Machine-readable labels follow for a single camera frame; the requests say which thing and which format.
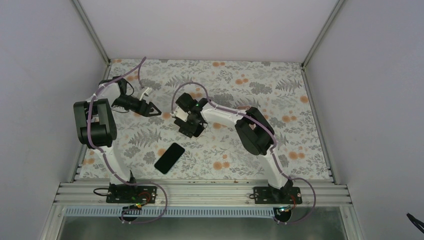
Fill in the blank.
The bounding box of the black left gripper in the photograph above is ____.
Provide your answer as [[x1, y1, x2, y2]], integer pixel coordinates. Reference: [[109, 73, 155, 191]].
[[113, 95, 162, 118]]

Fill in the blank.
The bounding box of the black smartphone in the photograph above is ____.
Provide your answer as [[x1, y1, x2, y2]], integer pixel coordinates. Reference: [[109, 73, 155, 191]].
[[154, 142, 185, 175]]

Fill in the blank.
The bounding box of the pink phone case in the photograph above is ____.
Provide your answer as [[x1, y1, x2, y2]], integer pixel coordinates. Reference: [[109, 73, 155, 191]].
[[236, 106, 251, 111]]

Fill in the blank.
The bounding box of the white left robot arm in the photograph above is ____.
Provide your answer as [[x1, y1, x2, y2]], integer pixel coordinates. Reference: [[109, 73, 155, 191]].
[[73, 76, 162, 203]]

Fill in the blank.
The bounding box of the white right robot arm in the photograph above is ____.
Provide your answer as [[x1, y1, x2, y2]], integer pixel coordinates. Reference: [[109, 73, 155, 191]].
[[173, 93, 293, 204]]

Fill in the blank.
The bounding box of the floral patterned table mat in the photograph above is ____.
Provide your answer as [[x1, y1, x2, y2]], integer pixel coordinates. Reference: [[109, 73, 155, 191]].
[[79, 58, 334, 181]]

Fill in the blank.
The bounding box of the black object at edge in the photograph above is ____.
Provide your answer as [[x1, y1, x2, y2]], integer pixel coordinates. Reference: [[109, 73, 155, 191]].
[[406, 213, 424, 233]]

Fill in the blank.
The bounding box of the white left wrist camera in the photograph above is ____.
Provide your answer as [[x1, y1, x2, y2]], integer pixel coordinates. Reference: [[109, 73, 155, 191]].
[[137, 87, 153, 101]]

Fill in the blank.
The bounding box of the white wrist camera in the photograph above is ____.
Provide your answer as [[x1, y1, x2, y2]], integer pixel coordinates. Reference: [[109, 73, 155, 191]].
[[137, 87, 153, 101], [172, 106, 189, 122]]

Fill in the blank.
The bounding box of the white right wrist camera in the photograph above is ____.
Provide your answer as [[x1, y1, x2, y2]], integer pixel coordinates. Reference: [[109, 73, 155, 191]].
[[172, 106, 189, 122]]

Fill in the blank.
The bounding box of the grey slotted cable duct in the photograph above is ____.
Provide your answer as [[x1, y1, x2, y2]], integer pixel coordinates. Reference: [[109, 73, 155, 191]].
[[63, 206, 275, 218]]

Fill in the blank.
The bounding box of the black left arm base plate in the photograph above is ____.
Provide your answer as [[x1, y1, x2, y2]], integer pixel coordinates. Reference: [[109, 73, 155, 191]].
[[105, 184, 157, 205]]

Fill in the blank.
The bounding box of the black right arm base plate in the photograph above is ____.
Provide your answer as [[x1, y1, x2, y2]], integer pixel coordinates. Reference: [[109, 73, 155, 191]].
[[249, 186, 303, 205]]

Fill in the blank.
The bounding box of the aluminium enclosure frame post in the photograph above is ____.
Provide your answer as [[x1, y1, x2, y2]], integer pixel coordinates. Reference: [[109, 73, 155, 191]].
[[71, 0, 111, 66]]

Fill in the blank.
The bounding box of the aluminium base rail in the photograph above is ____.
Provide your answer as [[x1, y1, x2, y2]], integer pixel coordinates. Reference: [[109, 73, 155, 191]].
[[53, 179, 352, 207]]

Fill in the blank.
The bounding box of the right aluminium frame post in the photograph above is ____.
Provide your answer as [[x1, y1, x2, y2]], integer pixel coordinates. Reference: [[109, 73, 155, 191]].
[[301, 0, 346, 69]]

